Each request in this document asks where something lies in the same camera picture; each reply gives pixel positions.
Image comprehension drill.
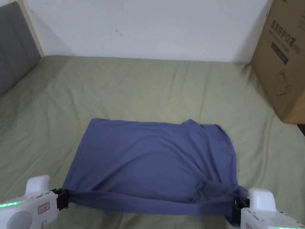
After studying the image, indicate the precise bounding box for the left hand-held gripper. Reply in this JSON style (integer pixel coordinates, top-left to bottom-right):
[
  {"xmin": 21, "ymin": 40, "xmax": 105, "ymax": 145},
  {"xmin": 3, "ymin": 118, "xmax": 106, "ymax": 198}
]
[{"xmin": 0, "ymin": 175, "xmax": 70, "ymax": 229}]

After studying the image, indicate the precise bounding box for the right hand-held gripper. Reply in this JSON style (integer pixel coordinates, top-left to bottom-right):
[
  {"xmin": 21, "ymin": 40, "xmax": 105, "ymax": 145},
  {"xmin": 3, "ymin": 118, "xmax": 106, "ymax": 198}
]
[{"xmin": 232, "ymin": 188, "xmax": 305, "ymax": 229}]

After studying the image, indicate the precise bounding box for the blue shirt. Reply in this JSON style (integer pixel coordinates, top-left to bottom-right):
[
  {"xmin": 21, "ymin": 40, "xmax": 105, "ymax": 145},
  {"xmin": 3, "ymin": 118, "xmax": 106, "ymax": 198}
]
[{"xmin": 61, "ymin": 118, "xmax": 249, "ymax": 226}]

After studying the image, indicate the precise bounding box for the bed with pale green sheet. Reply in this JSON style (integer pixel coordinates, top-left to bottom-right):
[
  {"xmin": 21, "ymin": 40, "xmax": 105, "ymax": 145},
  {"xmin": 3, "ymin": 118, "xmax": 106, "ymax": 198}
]
[{"xmin": 0, "ymin": 55, "xmax": 305, "ymax": 229}]

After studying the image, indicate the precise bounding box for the brown cardboard carton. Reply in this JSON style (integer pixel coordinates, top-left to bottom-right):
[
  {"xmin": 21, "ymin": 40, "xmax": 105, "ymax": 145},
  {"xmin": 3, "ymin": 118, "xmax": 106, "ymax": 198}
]
[{"xmin": 250, "ymin": 0, "xmax": 305, "ymax": 125}]

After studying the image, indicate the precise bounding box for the grey padded headboard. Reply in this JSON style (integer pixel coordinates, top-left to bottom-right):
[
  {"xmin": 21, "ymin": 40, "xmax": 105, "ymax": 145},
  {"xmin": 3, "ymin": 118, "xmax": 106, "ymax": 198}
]
[{"xmin": 0, "ymin": 0, "xmax": 45, "ymax": 97}]

